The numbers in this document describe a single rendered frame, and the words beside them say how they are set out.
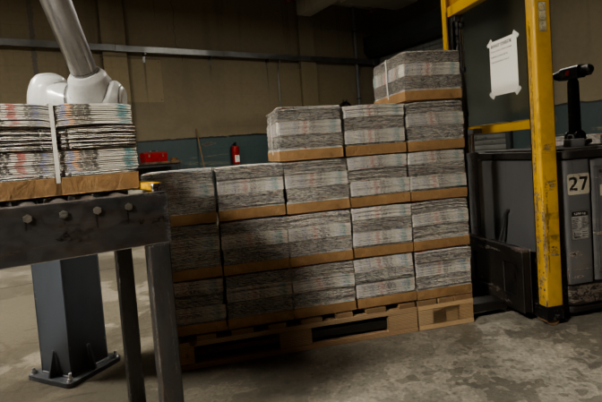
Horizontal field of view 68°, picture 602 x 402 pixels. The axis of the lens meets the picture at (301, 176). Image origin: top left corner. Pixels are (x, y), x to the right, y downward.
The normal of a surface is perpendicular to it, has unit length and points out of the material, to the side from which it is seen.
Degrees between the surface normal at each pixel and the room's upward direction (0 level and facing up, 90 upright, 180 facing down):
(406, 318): 90
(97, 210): 90
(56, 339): 90
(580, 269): 90
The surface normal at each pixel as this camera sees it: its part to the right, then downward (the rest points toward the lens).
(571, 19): -0.85, 0.09
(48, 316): -0.42, 0.08
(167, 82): 0.52, 0.00
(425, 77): 0.22, 0.03
